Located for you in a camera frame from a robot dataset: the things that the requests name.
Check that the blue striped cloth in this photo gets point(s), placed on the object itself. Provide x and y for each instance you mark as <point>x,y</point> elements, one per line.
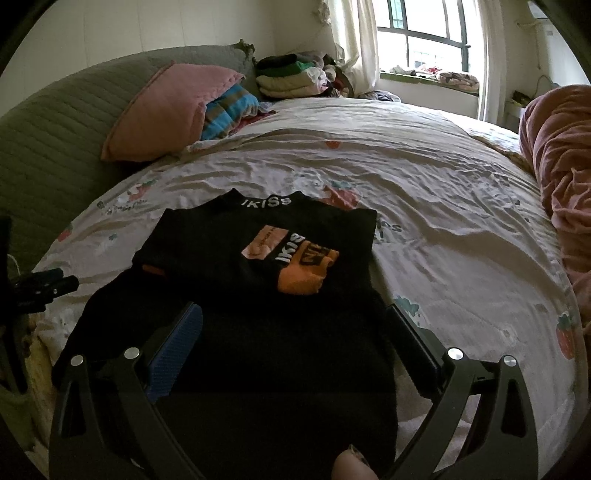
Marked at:
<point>231,110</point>

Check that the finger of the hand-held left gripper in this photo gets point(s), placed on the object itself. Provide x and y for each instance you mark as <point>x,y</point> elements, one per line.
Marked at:
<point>39,278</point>
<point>55,288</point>

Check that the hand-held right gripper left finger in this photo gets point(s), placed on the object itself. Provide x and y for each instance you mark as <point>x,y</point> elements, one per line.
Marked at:
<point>178,350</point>

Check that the window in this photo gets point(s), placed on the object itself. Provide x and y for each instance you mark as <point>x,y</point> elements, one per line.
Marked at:
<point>425,32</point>

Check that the black sweater with orange print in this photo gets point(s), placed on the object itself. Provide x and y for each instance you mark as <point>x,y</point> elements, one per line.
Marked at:
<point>258,286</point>

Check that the green quilted headboard cover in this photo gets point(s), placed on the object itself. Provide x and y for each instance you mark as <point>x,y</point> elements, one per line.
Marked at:
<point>55,138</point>

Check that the pink pillow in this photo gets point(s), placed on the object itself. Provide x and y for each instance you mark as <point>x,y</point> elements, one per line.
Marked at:
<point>161,115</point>

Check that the cream plush blanket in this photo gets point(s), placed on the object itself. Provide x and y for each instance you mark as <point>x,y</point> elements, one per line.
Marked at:
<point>16,410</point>

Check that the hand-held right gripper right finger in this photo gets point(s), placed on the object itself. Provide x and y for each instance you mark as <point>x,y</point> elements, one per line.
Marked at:
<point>418,348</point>

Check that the printed white bed sheet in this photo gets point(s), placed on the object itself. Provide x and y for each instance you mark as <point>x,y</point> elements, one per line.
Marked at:
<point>438,194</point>

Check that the pink blanket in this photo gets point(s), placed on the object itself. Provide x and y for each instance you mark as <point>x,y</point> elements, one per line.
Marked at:
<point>563,175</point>

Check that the clothes on windowsill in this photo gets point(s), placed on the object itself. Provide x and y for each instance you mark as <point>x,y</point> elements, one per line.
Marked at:
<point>443,77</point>

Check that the stack of folded clothes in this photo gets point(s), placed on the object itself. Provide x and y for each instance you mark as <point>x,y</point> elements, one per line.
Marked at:
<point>291,76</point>

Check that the cream curtain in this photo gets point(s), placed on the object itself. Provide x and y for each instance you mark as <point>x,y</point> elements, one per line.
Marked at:
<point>353,37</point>
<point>491,60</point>

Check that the white side table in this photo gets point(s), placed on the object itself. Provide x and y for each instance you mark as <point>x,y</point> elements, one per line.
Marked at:
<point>517,108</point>

